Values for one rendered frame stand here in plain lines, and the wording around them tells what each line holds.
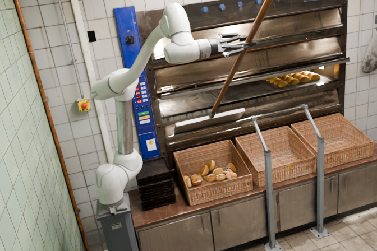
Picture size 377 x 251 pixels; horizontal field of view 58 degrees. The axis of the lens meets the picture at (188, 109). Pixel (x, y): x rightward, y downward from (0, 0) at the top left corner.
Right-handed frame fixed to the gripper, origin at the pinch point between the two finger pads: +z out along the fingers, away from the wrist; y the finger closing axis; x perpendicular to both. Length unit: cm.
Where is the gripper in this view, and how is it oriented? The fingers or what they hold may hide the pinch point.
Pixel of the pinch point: (248, 41)
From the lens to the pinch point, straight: 170.9
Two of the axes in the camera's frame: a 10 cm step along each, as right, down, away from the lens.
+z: 9.6, -2.0, 2.2
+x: 1.3, -3.8, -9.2
